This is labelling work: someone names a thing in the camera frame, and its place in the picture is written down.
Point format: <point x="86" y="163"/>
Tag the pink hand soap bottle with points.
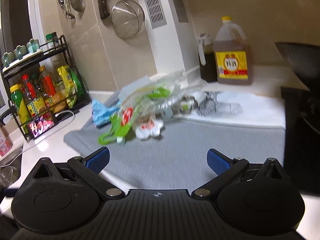
<point x="5" y="144"/>

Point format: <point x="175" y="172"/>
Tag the smartphone with lit screen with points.
<point x="40" y="125"/>

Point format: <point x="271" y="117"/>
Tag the black wok pan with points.
<point x="303" y="59"/>

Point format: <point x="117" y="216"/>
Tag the black spice rack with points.
<point x="27" y="59"/>

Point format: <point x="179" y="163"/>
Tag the large amber oil jug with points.
<point x="234" y="63"/>

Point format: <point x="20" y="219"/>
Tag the clear plastic bag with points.
<point x="161" y="93"/>

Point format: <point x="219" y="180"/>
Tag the wire mesh strainer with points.
<point x="128" y="18"/>

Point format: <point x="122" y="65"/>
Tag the metal cookie cutter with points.
<point x="186" y="105"/>

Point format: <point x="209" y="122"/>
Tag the sauce bottle red cap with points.
<point x="34" y="100"/>

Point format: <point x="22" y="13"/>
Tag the blue paper towel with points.
<point x="101" y="114"/>

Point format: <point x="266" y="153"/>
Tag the stainless steel sink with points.
<point x="11" y="167"/>

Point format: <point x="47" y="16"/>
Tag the dark soy sauce bottle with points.
<point x="207" y="60"/>

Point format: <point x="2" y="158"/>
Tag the oil bottle red label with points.
<point x="54" y="99"/>

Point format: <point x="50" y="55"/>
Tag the white wrapper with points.
<point x="147" y="127"/>

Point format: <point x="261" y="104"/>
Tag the yellow green snack bag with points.
<point x="74" y="89"/>

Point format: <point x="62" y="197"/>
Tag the grey counter mat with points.
<point x="177" y="158"/>

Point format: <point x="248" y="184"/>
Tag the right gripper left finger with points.
<point x="87" y="169"/>

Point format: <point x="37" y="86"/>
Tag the green plastic packaging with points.
<point x="121" y="123"/>

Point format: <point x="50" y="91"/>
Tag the checkered printed paper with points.
<point x="211" y="106"/>

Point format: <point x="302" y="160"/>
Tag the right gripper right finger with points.
<point x="227" y="171"/>

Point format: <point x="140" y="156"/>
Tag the green bottle yellow cap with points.
<point x="18" y="100"/>

